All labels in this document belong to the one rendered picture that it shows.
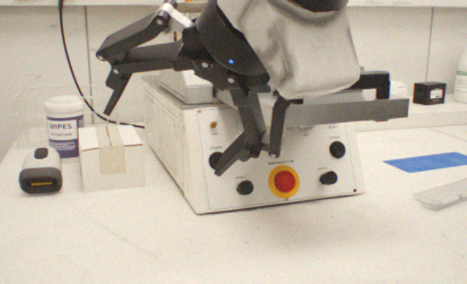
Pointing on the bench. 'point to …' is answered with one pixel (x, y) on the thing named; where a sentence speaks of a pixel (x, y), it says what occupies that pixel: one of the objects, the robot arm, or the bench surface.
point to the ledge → (425, 117)
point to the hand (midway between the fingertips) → (170, 131)
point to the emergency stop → (284, 181)
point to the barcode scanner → (41, 171)
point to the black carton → (429, 93)
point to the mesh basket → (46, 114)
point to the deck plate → (176, 97)
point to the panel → (298, 149)
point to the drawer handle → (374, 78)
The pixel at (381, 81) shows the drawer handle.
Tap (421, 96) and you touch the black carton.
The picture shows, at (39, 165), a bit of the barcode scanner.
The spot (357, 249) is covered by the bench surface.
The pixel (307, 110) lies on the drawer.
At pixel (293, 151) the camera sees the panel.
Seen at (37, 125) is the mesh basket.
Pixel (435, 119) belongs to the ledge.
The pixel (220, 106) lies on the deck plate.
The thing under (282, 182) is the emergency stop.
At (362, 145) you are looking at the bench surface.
